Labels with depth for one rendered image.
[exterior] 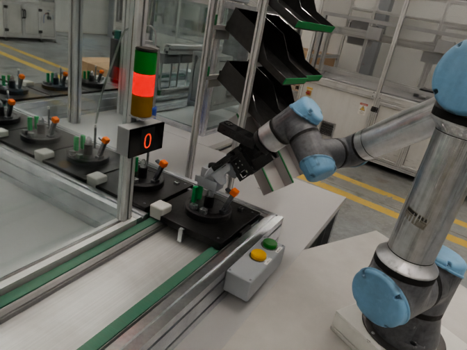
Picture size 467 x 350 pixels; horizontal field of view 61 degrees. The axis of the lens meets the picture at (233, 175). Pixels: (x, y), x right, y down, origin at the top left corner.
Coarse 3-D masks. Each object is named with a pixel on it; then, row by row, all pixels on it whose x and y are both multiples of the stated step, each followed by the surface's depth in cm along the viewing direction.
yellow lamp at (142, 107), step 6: (132, 96) 92; (138, 96) 91; (132, 102) 92; (138, 102) 91; (144, 102) 91; (150, 102) 92; (132, 108) 92; (138, 108) 92; (144, 108) 92; (150, 108) 93; (132, 114) 93; (138, 114) 92; (144, 114) 92; (150, 114) 94
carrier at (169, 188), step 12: (144, 168) 124; (144, 180) 124; (168, 180) 132; (180, 180) 134; (144, 192) 121; (156, 192) 122; (168, 192) 124; (180, 192) 127; (132, 204) 115; (144, 204) 114
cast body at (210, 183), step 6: (210, 162) 112; (204, 168) 111; (198, 174) 116; (204, 174) 111; (198, 180) 113; (204, 180) 112; (210, 180) 111; (204, 186) 112; (210, 186) 111; (216, 186) 111; (222, 186) 114
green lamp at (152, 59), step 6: (138, 54) 87; (144, 54) 87; (150, 54) 87; (156, 54) 89; (138, 60) 88; (144, 60) 87; (150, 60) 88; (156, 60) 90; (138, 66) 88; (144, 66) 88; (150, 66) 88; (138, 72) 89; (144, 72) 89; (150, 72) 89
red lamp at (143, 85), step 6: (138, 78) 89; (144, 78) 89; (150, 78) 90; (138, 84) 90; (144, 84) 90; (150, 84) 90; (132, 90) 91; (138, 90) 90; (144, 90) 90; (150, 90) 91; (144, 96) 91; (150, 96) 92
